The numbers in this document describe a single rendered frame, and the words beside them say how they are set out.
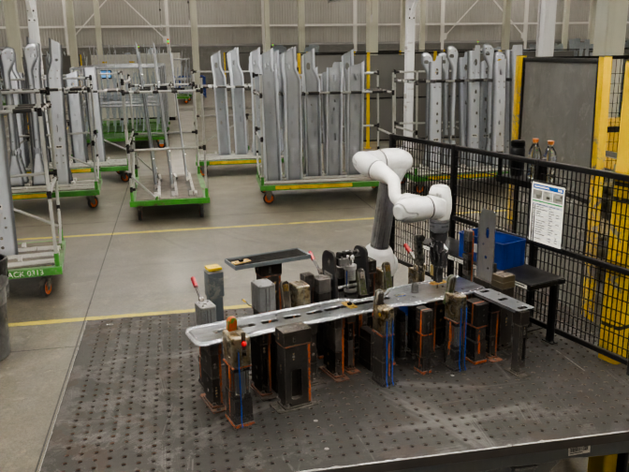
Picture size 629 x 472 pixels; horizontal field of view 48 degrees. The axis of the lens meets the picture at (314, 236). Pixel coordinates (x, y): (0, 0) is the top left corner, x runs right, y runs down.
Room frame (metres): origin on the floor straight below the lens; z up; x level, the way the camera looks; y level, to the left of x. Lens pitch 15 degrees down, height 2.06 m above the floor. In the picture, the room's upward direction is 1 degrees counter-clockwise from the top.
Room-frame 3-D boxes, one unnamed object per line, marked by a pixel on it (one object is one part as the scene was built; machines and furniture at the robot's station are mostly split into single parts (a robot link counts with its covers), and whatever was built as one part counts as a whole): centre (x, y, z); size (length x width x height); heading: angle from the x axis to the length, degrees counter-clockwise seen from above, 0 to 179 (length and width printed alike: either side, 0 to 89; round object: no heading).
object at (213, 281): (2.95, 0.44, 0.92); 0.08 x 0.08 x 0.44; 27
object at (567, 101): (5.16, -1.76, 1.00); 1.34 x 0.14 x 2.00; 11
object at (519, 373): (2.82, -0.87, 0.84); 0.11 x 0.06 x 0.29; 27
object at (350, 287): (3.10, -0.14, 0.94); 0.18 x 0.13 x 0.49; 117
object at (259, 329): (2.86, -0.13, 1.00); 1.38 x 0.22 x 0.02; 117
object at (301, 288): (2.94, 0.07, 0.89); 0.13 x 0.11 x 0.38; 27
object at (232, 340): (2.44, 0.29, 0.88); 0.15 x 0.11 x 0.36; 27
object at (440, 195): (3.08, -0.55, 1.40); 0.13 x 0.11 x 0.16; 122
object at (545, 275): (3.46, -0.86, 1.02); 0.90 x 0.22 x 0.03; 27
